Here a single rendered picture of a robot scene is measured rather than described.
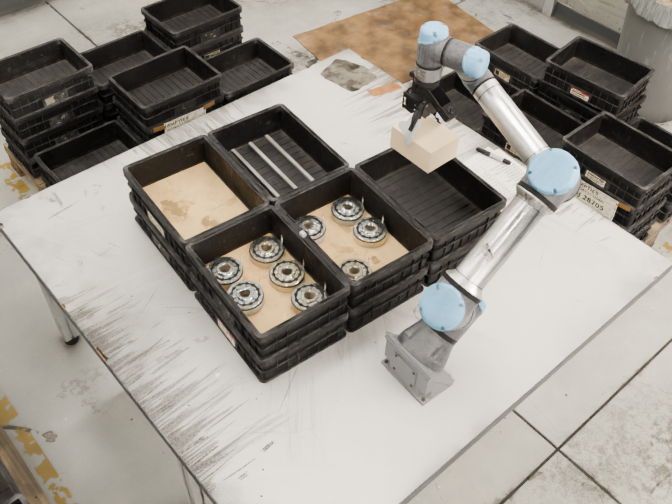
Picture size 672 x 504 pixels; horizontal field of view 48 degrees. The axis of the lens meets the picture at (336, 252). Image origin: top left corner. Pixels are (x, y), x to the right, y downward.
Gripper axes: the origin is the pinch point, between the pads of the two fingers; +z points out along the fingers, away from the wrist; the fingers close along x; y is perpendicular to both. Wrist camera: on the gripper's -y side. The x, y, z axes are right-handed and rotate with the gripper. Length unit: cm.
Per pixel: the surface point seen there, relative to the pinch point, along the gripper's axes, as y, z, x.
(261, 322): -6, 27, 67
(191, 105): 126, 58, 5
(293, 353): -16, 33, 64
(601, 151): -5, 61, -111
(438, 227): -12.2, 27.0, 2.0
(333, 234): 6.2, 26.7, 29.3
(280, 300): -4, 27, 58
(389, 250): -9.6, 26.8, 20.7
